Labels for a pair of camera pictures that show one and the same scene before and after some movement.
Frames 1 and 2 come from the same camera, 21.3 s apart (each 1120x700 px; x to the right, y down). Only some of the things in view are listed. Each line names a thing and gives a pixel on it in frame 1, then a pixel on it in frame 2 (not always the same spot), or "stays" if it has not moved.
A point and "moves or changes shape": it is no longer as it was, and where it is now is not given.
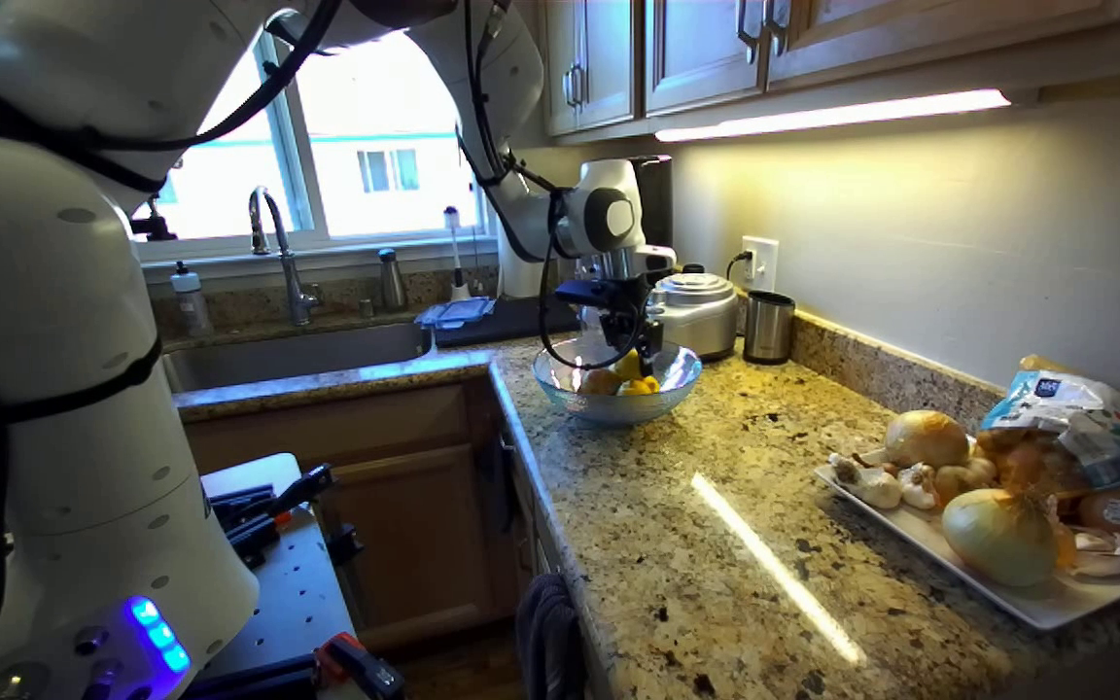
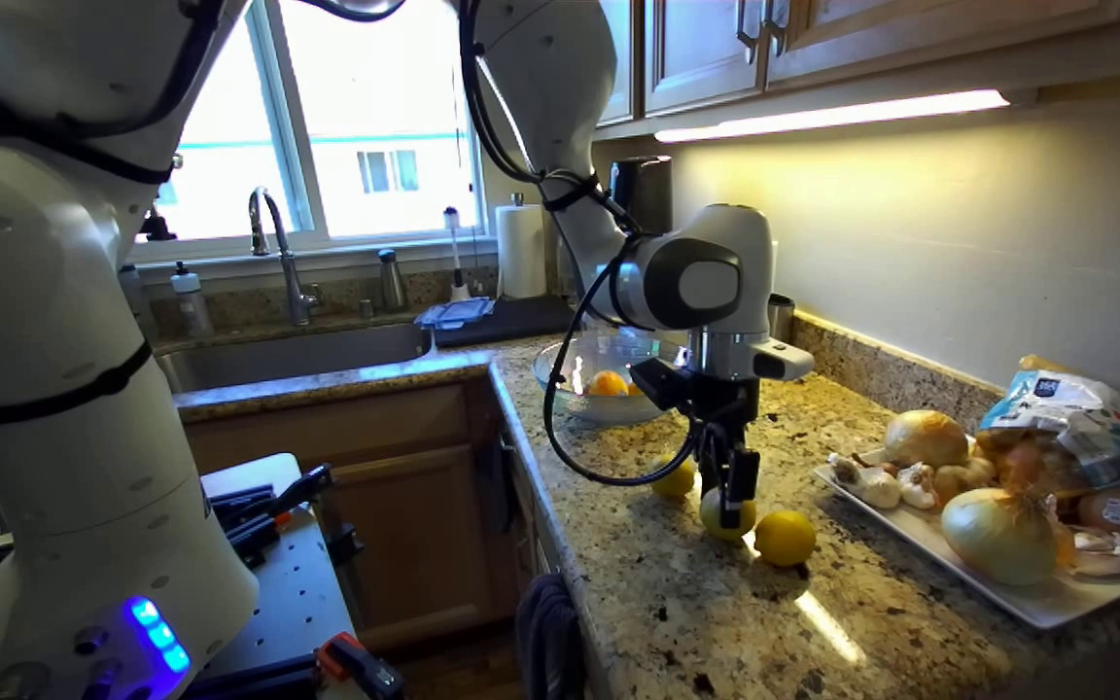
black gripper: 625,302 to 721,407
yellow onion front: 1001,538 stays
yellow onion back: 927,441 stays
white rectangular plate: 1052,604 stays
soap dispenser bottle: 187,303 stays
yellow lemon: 647,388 moves or changes shape
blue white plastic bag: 1108,436 stays
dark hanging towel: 551,638 stays
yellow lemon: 632,368 to 784,538
